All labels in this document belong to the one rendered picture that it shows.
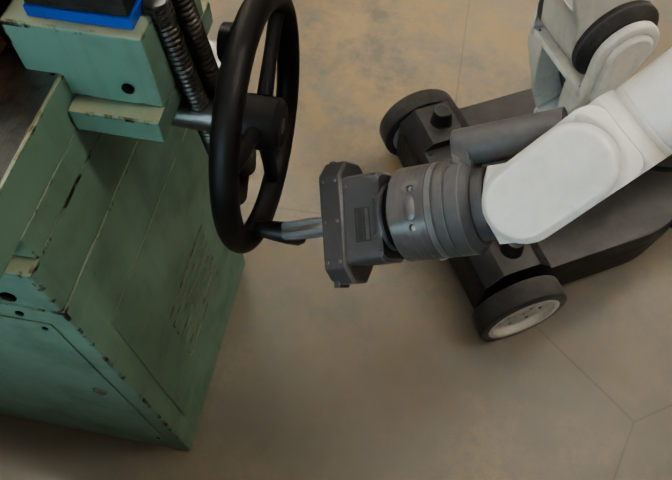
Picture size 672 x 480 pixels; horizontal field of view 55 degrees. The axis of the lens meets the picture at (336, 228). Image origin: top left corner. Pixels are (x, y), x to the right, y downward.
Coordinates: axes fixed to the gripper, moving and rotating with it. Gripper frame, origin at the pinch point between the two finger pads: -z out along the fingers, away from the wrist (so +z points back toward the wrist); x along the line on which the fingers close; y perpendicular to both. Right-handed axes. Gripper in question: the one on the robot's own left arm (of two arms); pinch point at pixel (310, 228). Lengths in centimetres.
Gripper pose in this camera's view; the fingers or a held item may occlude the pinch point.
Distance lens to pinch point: 66.5
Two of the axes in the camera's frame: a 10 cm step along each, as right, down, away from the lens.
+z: 8.5, -1.2, -5.1
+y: -5.2, -0.6, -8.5
